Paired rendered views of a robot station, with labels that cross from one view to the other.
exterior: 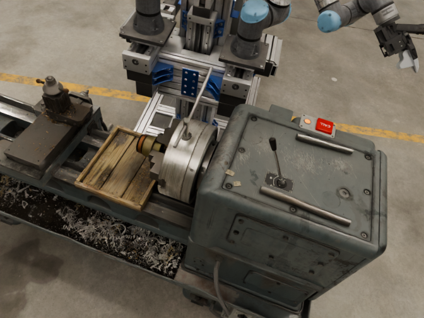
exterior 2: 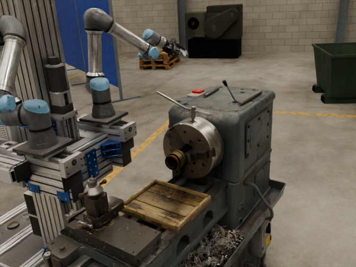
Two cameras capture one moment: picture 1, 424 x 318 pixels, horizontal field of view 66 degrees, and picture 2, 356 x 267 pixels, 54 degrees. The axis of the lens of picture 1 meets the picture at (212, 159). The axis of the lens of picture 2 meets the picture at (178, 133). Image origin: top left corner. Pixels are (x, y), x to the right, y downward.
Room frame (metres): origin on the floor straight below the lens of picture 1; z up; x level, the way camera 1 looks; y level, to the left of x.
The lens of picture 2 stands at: (0.06, 1.68, 1.85)
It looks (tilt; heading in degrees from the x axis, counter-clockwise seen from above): 22 degrees down; 296
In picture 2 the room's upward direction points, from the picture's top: 3 degrees counter-clockwise
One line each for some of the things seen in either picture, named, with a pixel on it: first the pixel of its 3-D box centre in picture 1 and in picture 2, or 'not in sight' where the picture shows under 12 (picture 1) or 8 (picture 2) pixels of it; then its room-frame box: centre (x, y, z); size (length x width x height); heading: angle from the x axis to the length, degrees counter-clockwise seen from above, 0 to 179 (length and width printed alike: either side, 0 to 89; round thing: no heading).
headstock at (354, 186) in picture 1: (285, 193); (223, 127); (0.70, -0.30, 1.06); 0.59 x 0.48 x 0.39; 80
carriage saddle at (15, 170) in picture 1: (45, 133); (105, 249); (0.87, 0.76, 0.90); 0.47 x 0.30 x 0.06; 170
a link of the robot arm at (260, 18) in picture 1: (253, 18); (100, 89); (1.43, -0.05, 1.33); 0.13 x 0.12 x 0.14; 139
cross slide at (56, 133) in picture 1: (53, 126); (109, 231); (0.88, 0.71, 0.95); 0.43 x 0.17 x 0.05; 170
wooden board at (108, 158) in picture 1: (128, 165); (165, 203); (0.80, 0.36, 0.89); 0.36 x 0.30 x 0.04; 170
